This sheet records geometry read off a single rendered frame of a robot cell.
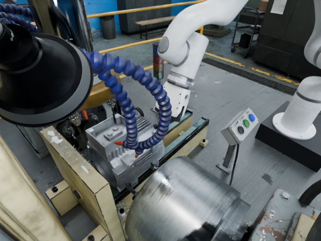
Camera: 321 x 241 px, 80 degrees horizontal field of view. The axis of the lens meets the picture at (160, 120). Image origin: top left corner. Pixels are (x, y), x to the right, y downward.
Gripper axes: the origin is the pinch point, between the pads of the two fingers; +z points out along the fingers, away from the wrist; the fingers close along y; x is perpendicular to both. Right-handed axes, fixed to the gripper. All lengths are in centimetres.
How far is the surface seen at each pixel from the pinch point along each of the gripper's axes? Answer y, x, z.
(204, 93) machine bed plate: 25, -78, -12
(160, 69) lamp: 33.4, -30.2, -17.6
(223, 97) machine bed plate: 12, -82, -14
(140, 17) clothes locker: 414, -349, -126
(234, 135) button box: -20.0, -15.0, -5.8
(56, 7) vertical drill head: 2.0, 39.8, -21.6
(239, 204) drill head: -32.9, 13.3, 1.8
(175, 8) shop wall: 440, -509, -217
